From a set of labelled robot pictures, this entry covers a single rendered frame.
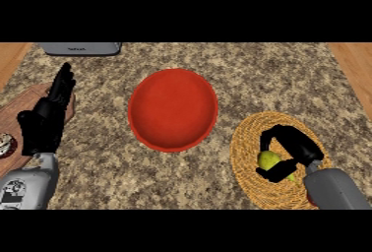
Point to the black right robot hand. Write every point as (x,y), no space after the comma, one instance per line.
(296,141)

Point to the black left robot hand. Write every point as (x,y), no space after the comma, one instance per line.
(46,121)

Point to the green pear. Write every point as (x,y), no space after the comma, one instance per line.
(268,159)

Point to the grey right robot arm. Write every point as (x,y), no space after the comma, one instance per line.
(334,188)

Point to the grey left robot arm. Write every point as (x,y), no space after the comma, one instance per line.
(28,183)

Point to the woven wicker placemat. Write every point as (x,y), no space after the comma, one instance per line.
(251,183)

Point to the red bowl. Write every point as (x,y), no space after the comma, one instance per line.
(173,110)

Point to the brown wooden cutting board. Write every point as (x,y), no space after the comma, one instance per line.
(15,131)

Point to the cupcake with white frosting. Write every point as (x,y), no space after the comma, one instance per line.
(6,144)

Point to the grey appliance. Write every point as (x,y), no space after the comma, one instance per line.
(80,48)

